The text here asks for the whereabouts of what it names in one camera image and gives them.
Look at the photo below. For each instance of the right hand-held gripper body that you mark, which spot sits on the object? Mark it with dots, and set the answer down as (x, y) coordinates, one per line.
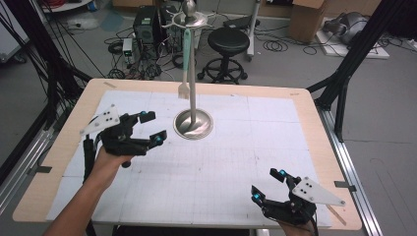
(295, 206)

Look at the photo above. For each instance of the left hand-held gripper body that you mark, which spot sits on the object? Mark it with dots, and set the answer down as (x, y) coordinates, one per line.
(119, 139)

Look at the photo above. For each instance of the metal rack stand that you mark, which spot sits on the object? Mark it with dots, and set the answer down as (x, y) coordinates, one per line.
(192, 98)

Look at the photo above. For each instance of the person's right hand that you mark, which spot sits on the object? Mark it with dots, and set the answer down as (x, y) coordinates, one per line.
(298, 230)

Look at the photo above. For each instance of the person's left hand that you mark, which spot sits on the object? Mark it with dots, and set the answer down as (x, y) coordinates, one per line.
(106, 167)

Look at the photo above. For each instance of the white gridded mat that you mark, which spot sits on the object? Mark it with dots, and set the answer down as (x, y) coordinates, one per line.
(213, 180)

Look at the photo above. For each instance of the black tape strip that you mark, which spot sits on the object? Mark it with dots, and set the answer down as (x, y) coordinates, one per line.
(344, 186)
(41, 169)

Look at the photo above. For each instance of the small white power box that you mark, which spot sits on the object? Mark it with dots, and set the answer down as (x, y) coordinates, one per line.
(127, 49)

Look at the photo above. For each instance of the black computer tower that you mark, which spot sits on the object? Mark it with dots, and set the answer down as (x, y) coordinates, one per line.
(146, 24)

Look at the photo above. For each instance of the black round stool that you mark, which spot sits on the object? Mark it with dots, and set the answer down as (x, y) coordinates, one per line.
(228, 41)

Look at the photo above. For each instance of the tall open cardboard box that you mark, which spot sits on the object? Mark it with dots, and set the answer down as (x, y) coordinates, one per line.
(308, 21)

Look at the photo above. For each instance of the grey bag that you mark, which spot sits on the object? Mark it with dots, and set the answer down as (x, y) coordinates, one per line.
(347, 24)

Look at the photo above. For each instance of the aluminium rail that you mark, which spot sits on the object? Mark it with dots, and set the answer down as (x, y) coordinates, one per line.
(350, 170)
(23, 167)

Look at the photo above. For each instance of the black metal frame post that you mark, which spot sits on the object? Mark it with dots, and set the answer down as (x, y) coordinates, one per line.
(49, 65)
(354, 55)

